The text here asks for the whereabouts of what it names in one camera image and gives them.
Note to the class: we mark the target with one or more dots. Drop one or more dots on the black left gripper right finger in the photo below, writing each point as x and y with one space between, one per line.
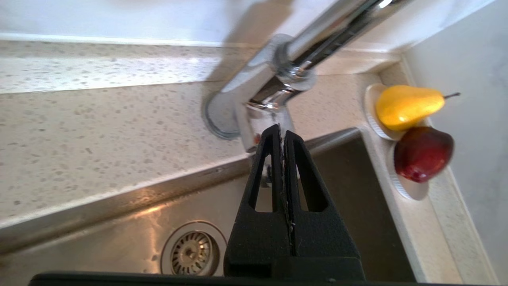
323 238

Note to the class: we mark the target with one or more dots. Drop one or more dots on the white fruit dish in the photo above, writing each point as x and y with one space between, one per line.
412 190

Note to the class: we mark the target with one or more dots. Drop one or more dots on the stainless steel sink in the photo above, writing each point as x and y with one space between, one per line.
119 238

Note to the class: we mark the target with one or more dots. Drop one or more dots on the red apple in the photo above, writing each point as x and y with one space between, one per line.
422 153

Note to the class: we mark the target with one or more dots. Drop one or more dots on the yellow pear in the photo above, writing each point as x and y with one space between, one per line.
405 105

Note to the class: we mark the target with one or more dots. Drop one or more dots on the metal sink drain strainer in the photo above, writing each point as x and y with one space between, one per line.
192 252

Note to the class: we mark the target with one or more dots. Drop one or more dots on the chrome faucet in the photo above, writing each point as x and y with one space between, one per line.
258 87

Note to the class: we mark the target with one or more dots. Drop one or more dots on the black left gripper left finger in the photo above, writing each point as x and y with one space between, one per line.
258 238

